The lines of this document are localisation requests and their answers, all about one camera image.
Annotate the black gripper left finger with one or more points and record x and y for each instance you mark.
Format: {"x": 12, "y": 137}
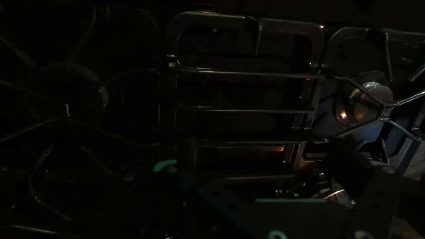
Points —
{"x": 190, "y": 160}

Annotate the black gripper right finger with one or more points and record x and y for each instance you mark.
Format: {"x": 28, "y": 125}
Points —
{"x": 376, "y": 204}

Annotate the black stove cooktop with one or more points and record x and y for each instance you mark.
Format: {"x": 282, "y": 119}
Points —
{"x": 230, "y": 93}

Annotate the round shiny burner cap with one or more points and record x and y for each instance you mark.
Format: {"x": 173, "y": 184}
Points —
{"x": 369, "y": 104}

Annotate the black cast iron grate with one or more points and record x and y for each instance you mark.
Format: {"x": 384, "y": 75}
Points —
{"x": 133, "y": 72}
{"x": 247, "y": 74}
{"x": 353, "y": 86}

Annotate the round black burner cap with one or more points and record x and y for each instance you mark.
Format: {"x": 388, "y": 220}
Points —
{"x": 75, "y": 93}

